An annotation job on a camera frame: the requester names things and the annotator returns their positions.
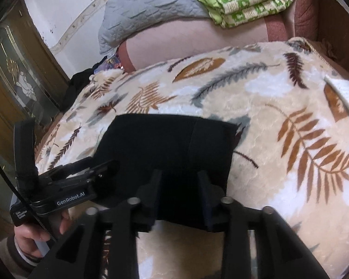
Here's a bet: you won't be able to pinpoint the black cloth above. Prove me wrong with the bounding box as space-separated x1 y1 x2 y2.
64 68 102 111

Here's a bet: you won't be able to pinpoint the person's left forearm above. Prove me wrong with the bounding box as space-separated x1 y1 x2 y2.
6 237 51 272

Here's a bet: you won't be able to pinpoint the green printed blanket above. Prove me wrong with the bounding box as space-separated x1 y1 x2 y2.
174 0 301 29

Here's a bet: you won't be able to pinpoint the purple plastic bag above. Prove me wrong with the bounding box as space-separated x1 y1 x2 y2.
94 60 109 73

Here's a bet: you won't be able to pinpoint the brown wooden bed frame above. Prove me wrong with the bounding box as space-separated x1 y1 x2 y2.
317 0 349 82

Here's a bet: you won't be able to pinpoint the pink quilted bedding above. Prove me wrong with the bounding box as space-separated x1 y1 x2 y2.
118 0 320 72

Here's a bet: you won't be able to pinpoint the small colourful box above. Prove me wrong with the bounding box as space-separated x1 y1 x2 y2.
106 56 124 70

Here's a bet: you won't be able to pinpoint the leaf print fleece blanket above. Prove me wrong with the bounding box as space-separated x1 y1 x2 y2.
35 36 349 279

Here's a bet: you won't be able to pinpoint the black pants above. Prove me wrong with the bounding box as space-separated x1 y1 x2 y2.
91 115 239 233

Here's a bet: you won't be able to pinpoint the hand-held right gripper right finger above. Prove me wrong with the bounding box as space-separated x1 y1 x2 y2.
197 170 330 279

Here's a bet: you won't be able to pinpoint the grey quilted blanket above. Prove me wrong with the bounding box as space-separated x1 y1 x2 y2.
98 0 210 54

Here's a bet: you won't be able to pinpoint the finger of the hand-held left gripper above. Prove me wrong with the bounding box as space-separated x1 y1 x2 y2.
51 159 120 194
38 156 96 178

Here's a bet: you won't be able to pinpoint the wooden wardrobe with glass door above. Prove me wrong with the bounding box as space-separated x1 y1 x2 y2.
0 3 70 239

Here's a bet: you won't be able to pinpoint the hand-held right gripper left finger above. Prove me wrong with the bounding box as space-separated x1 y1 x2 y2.
27 169 163 279

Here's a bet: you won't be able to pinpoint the black cable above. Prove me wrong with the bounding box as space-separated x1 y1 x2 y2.
0 147 60 242

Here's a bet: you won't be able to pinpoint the person's left hand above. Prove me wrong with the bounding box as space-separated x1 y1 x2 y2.
14 210 72 259

